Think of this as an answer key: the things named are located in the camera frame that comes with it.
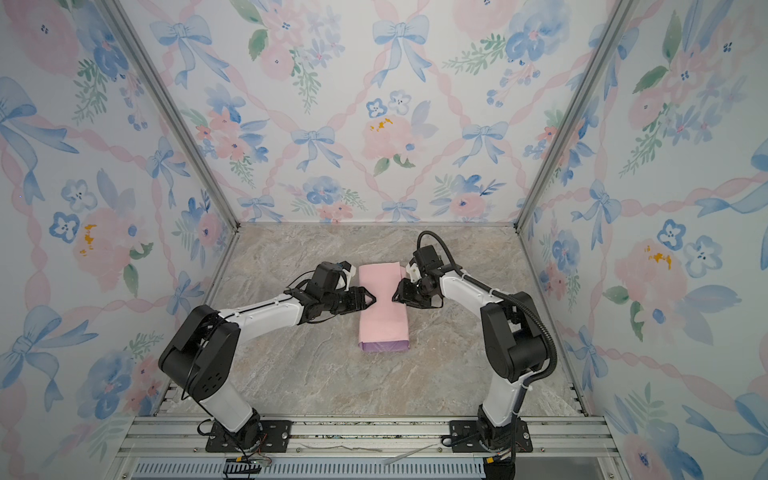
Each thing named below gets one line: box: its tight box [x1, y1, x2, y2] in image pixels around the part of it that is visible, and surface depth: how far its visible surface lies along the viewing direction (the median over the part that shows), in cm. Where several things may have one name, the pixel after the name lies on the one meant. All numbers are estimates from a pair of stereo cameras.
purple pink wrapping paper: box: [358, 262, 410, 352], surface depth 90 cm
